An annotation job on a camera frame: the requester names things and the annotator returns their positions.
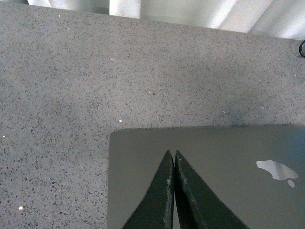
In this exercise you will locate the grey Apple laptop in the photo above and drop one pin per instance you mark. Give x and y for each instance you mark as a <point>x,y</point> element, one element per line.
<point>257,171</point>

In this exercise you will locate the black ring object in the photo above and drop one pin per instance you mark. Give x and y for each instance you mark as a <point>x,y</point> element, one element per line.
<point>302,49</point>

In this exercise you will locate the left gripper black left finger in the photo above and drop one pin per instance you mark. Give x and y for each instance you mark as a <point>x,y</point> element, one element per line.
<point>155,211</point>

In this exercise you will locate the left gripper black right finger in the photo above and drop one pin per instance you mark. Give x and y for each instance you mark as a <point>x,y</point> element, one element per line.
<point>198,206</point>

